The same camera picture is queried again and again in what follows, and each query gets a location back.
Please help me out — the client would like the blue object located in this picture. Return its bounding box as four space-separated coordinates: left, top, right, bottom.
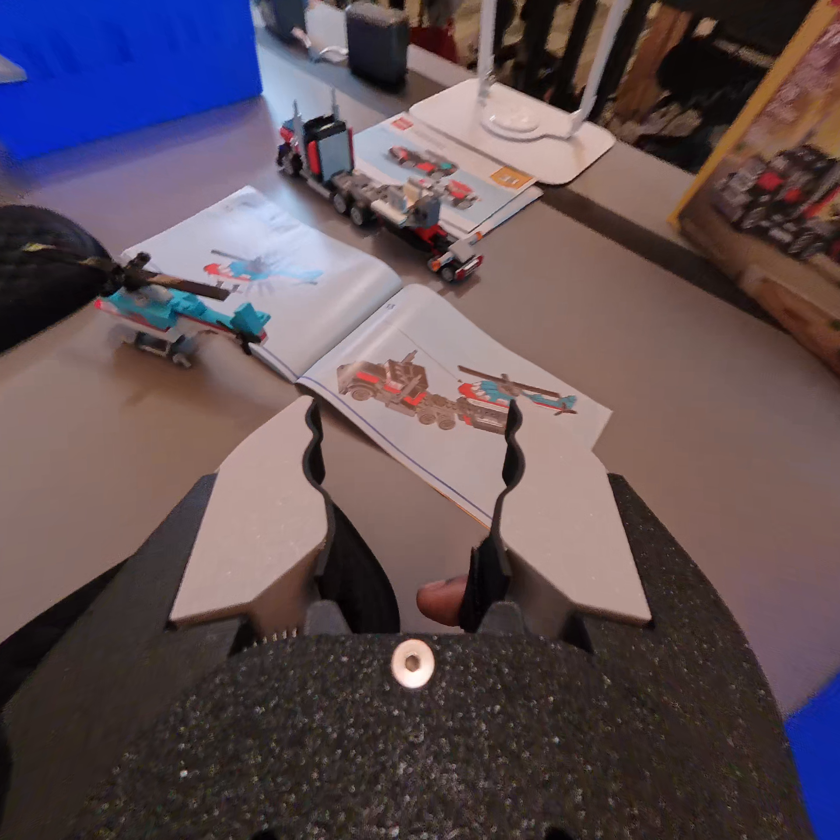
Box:
784 676 840 840

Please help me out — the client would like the red black brick truck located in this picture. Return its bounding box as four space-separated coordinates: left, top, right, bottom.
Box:
276 88 485 284

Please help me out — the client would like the yellow cardboard toy box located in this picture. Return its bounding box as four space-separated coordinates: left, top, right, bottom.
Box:
668 0 840 382

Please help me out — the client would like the closed instruction booklet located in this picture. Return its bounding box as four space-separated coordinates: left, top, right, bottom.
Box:
353 113 544 238

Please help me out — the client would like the open instruction booklet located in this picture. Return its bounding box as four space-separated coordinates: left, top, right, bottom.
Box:
120 185 614 529

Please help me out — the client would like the teal brick helicopter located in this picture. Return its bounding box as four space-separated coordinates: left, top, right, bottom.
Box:
18 243 271 368

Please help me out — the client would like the white stand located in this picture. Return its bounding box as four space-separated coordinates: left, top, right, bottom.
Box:
408 0 618 186

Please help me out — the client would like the small dark case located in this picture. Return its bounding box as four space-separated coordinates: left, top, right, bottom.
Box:
262 0 309 42

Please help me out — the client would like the blue plastic bin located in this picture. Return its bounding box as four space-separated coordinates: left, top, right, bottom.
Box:
0 0 263 161

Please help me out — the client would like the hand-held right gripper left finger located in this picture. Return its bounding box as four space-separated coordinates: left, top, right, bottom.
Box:
168 395 337 636

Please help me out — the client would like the white cable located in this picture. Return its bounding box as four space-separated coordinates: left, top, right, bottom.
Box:
292 26 349 64

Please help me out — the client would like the black rotor blade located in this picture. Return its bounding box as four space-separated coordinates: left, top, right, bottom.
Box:
134 270 235 303

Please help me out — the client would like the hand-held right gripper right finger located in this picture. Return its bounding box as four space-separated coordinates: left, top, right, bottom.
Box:
458 398 654 636

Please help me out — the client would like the dark grey case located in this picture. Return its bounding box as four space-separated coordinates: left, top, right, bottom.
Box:
344 0 411 89

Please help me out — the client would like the person's right hand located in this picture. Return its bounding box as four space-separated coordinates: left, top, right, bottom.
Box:
415 576 472 623

